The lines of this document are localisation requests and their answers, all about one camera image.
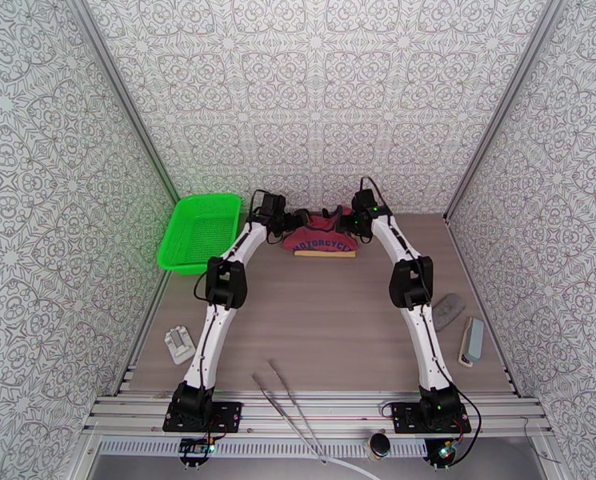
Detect grey stone block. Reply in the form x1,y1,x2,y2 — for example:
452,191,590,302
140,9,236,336
430,292,468,334

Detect red shirt with dark trim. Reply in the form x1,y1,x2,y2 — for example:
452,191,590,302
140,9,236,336
281,206,360,255

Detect perforated grey cable duct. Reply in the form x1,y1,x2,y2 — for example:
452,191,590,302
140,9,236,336
97,439,431,458

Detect green plastic basket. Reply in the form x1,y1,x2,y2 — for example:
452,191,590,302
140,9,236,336
156,193,243,278

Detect white plastic holder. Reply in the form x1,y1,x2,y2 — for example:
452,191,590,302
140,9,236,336
163,323,198,366

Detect long metal tweezers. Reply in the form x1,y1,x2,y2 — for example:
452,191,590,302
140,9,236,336
250,358,332,468

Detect black round button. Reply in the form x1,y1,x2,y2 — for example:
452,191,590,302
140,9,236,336
367,432,392,462

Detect aluminium rail along arm bases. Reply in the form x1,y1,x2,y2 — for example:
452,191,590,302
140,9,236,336
82,390,554,441

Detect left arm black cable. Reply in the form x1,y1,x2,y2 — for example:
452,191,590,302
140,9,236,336
193,190,274,362

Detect white cable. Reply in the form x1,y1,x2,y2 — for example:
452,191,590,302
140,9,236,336
322,457,382,480

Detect thin black wire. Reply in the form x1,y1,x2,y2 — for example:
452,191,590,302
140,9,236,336
521,417,562,465

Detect aluminium frame post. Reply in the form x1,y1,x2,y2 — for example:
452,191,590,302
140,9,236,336
62,0,181,197
442,0,566,222

